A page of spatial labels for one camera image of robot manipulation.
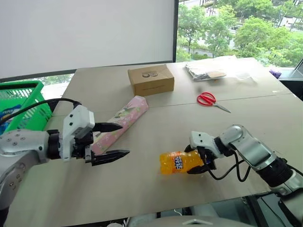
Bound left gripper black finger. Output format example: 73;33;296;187
91;149;131;167
94;122;124;133

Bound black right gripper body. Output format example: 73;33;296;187
197;146;217;172

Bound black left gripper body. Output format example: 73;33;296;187
71;129;96;164

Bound orange soda bottle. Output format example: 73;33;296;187
159;150;205;175

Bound green plastic basket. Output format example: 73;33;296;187
0;80;53;133

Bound long pink floral box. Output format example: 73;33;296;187
91;95;150;155

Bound brown cardboard box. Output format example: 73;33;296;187
127;63;175;96

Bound stack of clear plastic bags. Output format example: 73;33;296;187
184;55;228;82

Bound blue snack bag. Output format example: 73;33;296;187
0;107;22;133

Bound clear plastic wrapper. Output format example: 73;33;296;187
235;70;259;84

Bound white projection screen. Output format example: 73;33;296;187
0;0;178;79

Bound purple object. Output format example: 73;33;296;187
268;68;283;78

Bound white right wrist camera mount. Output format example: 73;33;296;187
190;131;224;159

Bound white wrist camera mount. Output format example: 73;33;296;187
190;131;224;159
59;105;96;163

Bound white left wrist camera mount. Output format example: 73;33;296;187
59;105;96;163

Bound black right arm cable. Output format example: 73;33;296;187
208;148;252;183

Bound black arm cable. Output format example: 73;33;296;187
0;97;82;124
208;148;252;183

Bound red-handled scissors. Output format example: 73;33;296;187
196;91;232;114

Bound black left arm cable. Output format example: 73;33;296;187
0;97;82;124

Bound black frame under table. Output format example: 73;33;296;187
241;192;303;227

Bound black window frame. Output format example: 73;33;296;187
172;0;180;63

